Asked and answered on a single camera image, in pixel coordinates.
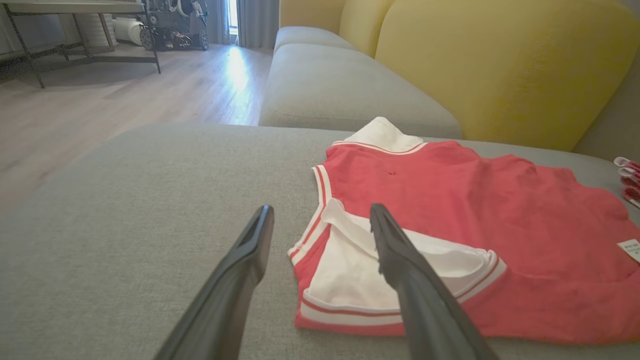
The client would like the medium yellow sofa back cushion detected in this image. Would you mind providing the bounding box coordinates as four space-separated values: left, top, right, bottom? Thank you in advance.
338 0 397 58

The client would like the white cylindrical canister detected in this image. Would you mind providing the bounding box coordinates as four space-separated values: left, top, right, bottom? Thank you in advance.
112 17 146 47

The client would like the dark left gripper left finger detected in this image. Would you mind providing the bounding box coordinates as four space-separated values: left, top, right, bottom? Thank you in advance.
152 204 276 360

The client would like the large grey sofa chaise cushion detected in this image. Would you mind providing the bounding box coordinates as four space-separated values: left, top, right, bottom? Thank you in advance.
0 123 640 360

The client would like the black metal frame table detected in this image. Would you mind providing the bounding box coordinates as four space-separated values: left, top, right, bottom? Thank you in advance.
0 0 162 90

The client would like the white ribbed bin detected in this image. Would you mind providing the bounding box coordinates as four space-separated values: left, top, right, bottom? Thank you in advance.
75 12 117 48

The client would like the wheeled robot machine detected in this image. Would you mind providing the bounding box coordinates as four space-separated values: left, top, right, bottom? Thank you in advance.
139 0 211 52

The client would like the wide grey sofa seat cushion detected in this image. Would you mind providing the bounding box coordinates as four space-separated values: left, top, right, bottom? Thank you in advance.
258 43 462 140

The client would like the large yellow sofa back cushion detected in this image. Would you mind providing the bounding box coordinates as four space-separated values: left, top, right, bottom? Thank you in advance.
375 0 640 152

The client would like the grey window curtain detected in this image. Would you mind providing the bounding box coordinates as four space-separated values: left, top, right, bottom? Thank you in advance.
202 0 231 46
236 0 281 50

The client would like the folded red white garment pile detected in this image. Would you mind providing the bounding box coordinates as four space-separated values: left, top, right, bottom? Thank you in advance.
613 156 640 210

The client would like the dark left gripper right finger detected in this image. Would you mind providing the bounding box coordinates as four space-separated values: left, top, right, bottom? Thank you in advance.
369 202 502 360

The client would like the narrow grey sofa seat cushion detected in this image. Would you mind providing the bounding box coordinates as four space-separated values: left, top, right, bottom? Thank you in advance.
273 26 358 55

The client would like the small yellow sofa back cushion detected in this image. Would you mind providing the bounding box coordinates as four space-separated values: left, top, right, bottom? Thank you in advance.
279 0 347 35

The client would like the grey sofa backrest panel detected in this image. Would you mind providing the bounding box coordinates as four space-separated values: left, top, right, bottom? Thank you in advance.
571 50 640 163

